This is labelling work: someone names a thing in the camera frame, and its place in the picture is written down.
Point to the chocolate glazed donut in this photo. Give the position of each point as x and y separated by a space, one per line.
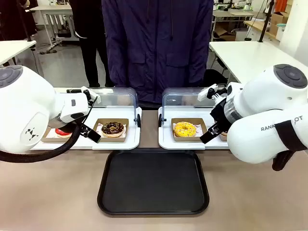
113 130

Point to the beige top metal desk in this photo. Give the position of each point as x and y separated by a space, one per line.
53 9

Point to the black tripod pole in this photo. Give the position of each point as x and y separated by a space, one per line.
265 21

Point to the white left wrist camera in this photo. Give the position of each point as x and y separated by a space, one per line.
90 95

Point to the brown cardboard donut tray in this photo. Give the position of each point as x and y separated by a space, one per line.
120 139
48 139
187 139

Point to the person in navy jacket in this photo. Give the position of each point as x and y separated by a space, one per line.
156 48

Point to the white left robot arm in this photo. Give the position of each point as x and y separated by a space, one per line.
24 101

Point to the person in dark clothes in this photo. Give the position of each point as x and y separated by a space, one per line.
14 19

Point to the white printed paper liner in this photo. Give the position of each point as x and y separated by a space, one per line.
198 130
98 130

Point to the clear display case lid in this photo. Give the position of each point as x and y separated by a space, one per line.
120 96
178 95

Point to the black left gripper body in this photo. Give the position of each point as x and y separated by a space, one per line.
78 124

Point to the person in black clothes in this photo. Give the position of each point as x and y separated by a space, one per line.
93 48

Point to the small white table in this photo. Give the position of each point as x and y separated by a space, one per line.
14 49

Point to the large white table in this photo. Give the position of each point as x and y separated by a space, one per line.
252 55

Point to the wooden top bench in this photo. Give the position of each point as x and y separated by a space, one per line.
260 27

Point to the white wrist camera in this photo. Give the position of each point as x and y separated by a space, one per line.
90 95
207 92

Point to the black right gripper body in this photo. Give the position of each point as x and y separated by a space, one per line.
219 113

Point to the stacked cardboard boxes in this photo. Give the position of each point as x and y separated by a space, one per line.
278 21

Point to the black plastic serving tray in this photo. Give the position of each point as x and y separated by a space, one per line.
154 183

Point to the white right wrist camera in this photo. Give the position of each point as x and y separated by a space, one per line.
207 92

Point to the grey background workbench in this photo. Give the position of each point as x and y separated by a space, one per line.
233 14

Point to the red glazed donut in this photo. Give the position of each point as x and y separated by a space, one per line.
61 132

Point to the open cardboard box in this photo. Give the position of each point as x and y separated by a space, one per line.
225 33

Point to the dark purple drizzled donut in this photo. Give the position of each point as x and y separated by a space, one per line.
223 136

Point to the yellow glazed sprinkled donut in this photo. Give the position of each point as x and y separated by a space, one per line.
185 130

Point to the orange cloth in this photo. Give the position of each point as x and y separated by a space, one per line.
281 5

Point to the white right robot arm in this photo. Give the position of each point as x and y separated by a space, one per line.
260 96

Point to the white display case base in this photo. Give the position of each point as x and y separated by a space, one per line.
132 142
166 142

